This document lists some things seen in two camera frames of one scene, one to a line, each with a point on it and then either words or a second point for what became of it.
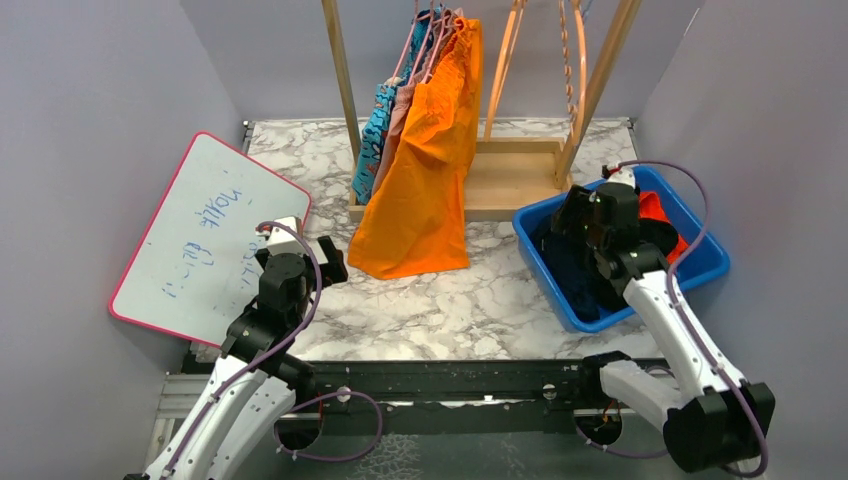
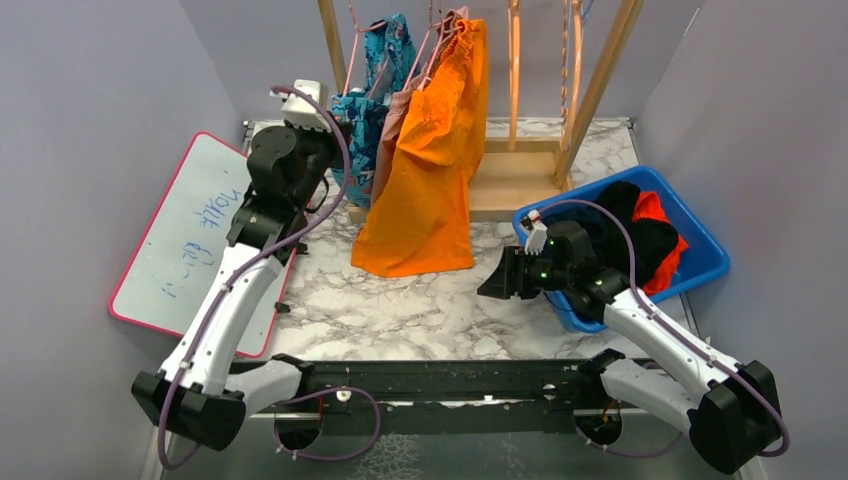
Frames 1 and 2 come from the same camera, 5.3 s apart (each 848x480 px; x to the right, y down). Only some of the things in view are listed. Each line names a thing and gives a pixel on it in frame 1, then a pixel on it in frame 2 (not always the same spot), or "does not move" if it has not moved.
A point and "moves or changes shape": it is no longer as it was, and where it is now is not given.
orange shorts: (417, 219) does not move
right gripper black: (578, 200) → (510, 276)
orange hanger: (513, 26) → (515, 72)
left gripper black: (334, 271) → (338, 140)
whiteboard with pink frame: (196, 267) does not move
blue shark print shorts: (366, 164) moves or changes shape
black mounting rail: (451, 398) does not move
